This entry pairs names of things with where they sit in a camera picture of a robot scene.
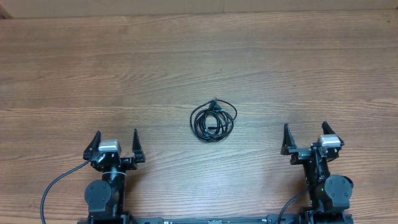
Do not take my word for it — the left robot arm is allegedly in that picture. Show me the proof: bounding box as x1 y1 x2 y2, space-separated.
83 130 146 223

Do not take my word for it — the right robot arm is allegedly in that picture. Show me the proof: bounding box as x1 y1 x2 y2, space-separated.
277 121 354 223

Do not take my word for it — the cardboard wall panel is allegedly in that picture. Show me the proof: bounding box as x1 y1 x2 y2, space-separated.
1 0 397 19

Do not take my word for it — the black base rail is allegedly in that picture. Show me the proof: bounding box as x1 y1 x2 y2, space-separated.
131 214 299 224

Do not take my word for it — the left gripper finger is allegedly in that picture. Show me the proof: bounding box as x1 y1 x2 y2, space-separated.
83 131 101 161
132 129 146 163

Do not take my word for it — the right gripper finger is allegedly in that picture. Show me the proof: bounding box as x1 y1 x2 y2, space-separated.
322 121 335 135
280 123 297 155

